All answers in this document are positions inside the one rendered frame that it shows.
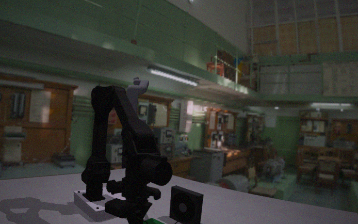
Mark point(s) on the green circuit board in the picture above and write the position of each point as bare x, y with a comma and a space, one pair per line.
152, 221

